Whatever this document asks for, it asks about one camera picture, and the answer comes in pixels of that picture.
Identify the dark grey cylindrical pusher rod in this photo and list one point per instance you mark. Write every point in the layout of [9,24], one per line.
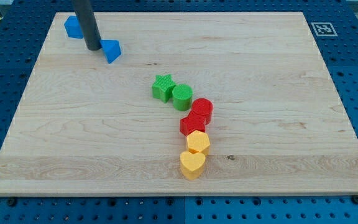
[87,21]

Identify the blue cube block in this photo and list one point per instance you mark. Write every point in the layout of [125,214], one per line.
[72,27]

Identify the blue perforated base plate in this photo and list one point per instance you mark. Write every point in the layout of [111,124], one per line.
[22,33]

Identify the green star block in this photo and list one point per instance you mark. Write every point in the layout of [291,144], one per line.
[162,87]

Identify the red cylinder block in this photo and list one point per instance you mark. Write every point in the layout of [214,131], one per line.
[203,107]

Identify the yellow heart block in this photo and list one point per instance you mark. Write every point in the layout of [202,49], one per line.
[192,164]

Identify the yellow pentagon block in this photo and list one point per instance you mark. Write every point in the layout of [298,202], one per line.
[198,141]

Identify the green cylinder block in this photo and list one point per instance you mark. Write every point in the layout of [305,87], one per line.
[182,97]

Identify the red star block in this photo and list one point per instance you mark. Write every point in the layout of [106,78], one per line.
[192,122]

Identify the light wooden board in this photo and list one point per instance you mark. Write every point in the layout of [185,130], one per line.
[89,128]

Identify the white fiducial marker tag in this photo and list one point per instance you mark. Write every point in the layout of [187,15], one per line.
[324,29]

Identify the blue triangle block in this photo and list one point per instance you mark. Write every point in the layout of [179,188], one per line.
[111,49]

